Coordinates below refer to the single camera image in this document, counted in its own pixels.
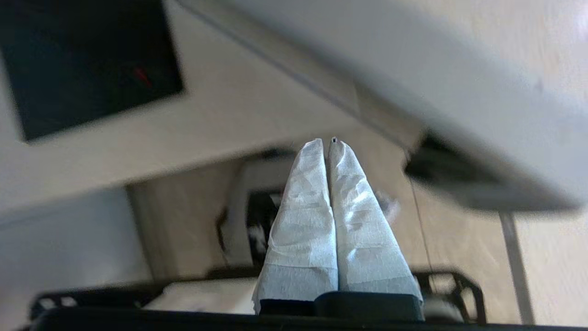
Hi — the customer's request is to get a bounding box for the black induction cooktop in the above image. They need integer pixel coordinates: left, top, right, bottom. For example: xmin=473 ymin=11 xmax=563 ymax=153
xmin=0 ymin=0 xmax=185 ymax=142

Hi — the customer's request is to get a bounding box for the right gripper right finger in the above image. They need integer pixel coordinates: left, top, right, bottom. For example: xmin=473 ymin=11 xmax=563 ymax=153
xmin=327 ymin=138 xmax=424 ymax=319

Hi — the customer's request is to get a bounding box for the white and black robot base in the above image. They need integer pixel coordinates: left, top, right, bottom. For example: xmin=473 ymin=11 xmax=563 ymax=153
xmin=28 ymin=154 xmax=488 ymax=323

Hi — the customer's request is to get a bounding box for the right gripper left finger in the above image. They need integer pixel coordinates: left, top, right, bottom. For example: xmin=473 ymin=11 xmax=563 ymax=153
xmin=252 ymin=138 xmax=339 ymax=316

